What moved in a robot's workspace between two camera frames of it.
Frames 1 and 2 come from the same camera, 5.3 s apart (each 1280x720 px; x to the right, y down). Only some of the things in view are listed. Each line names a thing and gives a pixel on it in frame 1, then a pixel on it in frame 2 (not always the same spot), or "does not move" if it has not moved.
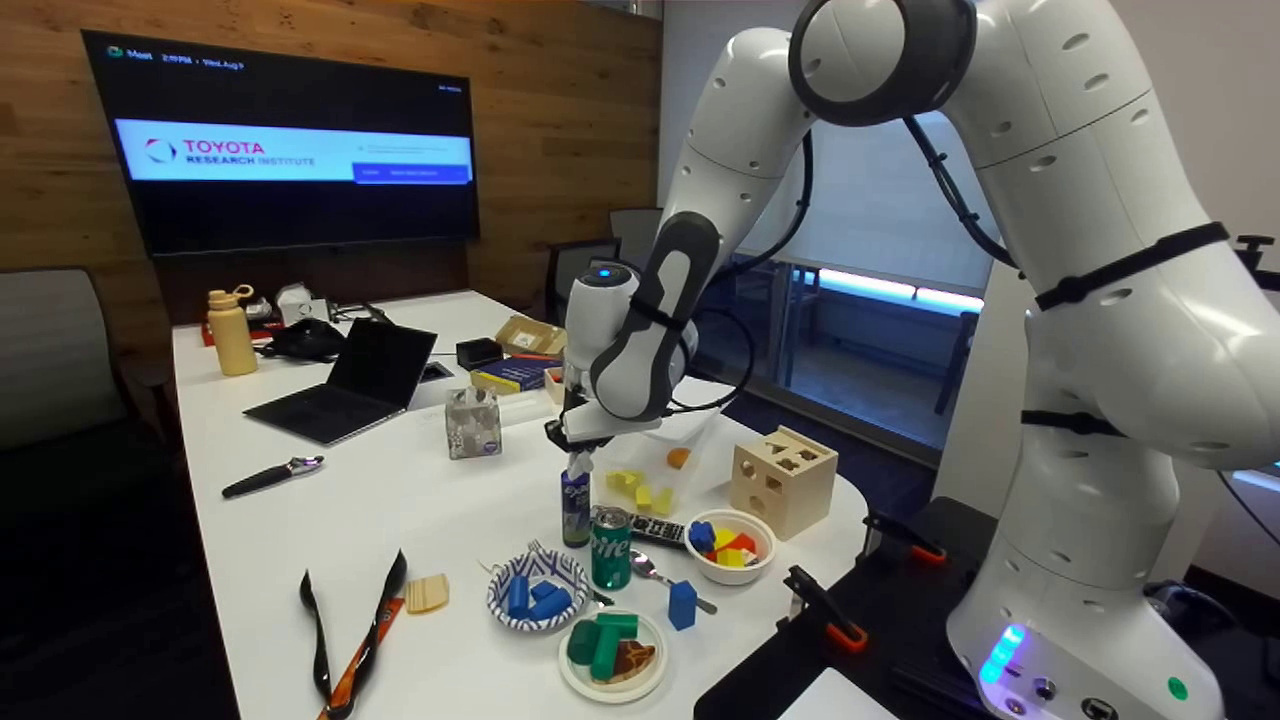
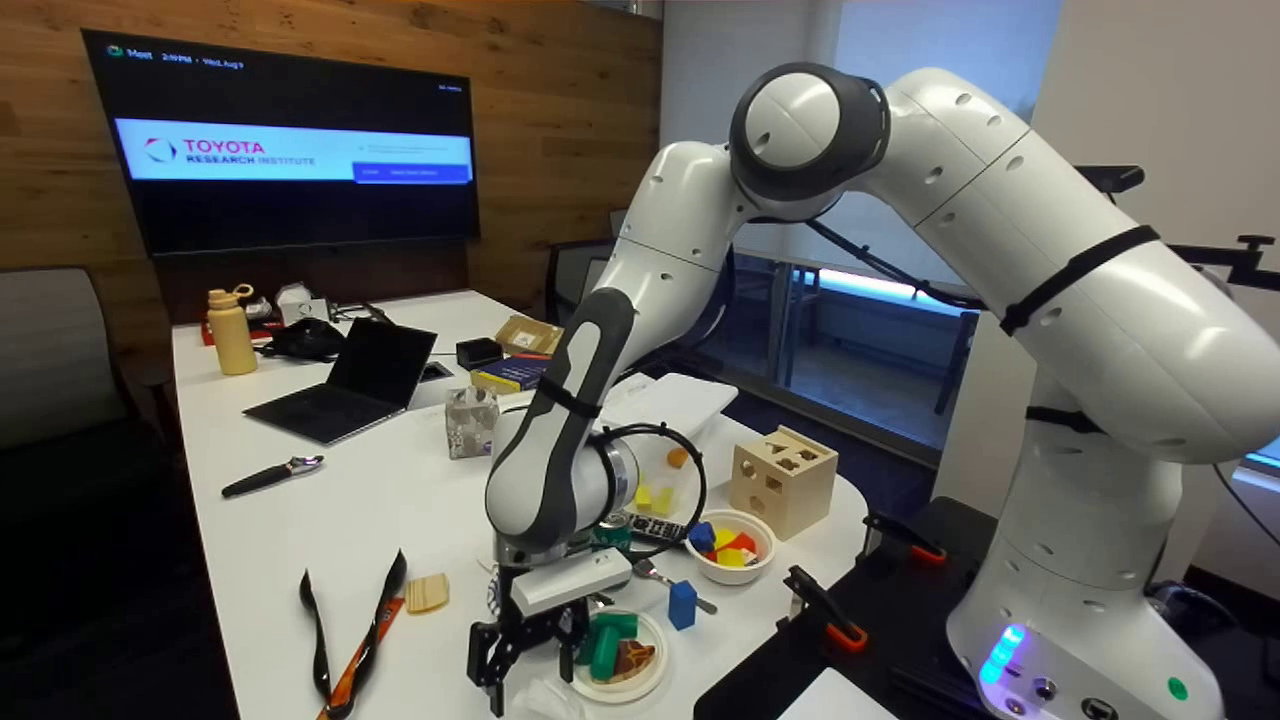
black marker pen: x=299 y=464 does not move
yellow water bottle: x=234 y=339 does not move
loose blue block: x=683 y=606 does not move
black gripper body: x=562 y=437 -> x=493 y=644
